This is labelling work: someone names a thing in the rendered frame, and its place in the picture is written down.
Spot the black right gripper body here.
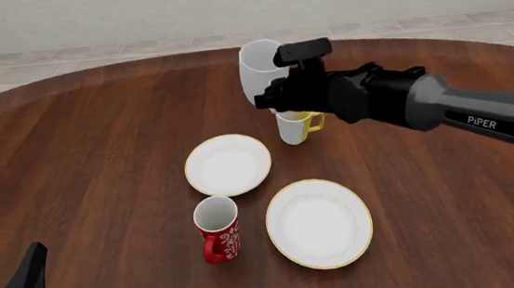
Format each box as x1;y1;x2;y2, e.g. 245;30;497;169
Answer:
252;63;333;122

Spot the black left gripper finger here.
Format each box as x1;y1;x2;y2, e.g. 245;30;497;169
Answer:
0;240;52;288

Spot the plain white mug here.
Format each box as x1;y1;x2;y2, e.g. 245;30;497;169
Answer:
236;37;293;108

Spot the small flat black plate on stalk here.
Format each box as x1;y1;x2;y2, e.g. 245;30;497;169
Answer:
271;36;336;77

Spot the small white plate, gold rim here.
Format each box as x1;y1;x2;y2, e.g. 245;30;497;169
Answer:
181;130;275;202

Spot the large white plate, gold rim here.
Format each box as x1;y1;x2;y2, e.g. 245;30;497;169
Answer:
261;174;377;275

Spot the red mug with white pattern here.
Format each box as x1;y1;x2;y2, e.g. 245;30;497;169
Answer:
191;193;244;267

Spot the white mug with yellow handle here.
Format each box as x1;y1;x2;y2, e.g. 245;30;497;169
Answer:
275;107;330;148

